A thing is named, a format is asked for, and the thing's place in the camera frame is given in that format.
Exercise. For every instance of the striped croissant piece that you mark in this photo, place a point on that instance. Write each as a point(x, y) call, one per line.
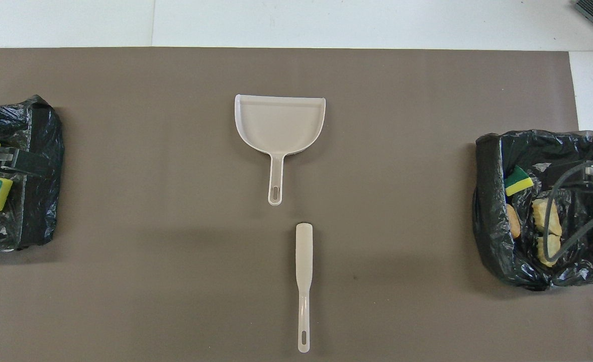
point(541, 213)

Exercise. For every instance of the yellow green sponge piece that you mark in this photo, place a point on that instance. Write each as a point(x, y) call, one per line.
point(518, 180)

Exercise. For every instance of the pale bread chunk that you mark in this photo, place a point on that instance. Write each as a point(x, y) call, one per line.
point(545, 246)

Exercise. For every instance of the brown bread roll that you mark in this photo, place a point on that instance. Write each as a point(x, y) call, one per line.
point(513, 221)

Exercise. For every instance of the beige plastic dustpan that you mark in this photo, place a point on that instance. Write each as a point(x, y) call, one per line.
point(279, 120)

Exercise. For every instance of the beige brush with black bristles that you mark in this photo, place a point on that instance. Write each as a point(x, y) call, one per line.
point(304, 261)

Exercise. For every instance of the black bag lined bin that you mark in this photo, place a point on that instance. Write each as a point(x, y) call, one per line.
point(492, 241)
point(35, 211)

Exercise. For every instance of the brown table mat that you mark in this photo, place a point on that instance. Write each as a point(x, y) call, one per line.
point(176, 281)

